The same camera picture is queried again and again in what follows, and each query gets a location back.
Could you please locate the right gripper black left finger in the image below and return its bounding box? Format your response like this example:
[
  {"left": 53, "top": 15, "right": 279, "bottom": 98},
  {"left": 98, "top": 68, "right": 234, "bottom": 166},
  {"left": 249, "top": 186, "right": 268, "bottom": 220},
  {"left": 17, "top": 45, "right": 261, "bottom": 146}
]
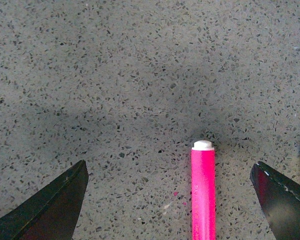
[{"left": 0, "top": 160, "right": 89, "bottom": 240}]

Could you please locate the pink marker pen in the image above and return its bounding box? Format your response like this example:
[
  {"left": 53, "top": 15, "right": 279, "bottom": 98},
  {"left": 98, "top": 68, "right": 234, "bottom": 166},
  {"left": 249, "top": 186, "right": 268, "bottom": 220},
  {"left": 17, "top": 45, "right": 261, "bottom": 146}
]
[{"left": 190, "top": 140, "right": 216, "bottom": 240}]

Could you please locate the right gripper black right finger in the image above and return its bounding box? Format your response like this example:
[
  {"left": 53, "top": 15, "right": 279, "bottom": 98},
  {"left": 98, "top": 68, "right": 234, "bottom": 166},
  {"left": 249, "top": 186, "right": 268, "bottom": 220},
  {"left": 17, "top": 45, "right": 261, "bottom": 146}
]
[{"left": 250, "top": 161, "right": 300, "bottom": 240}]

